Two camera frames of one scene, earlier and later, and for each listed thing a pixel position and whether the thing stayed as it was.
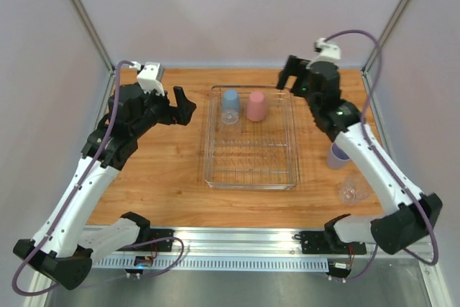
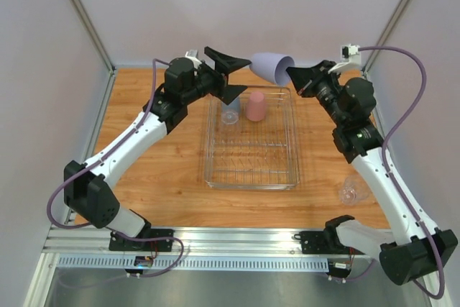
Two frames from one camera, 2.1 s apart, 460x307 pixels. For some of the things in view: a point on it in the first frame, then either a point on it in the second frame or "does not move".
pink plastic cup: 256,108 does not move
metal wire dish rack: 253,154 does not move
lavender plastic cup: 337,159 → 272,67
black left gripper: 180,114 → 225,64
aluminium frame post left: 82,12 does not move
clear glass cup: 354,190 does not move
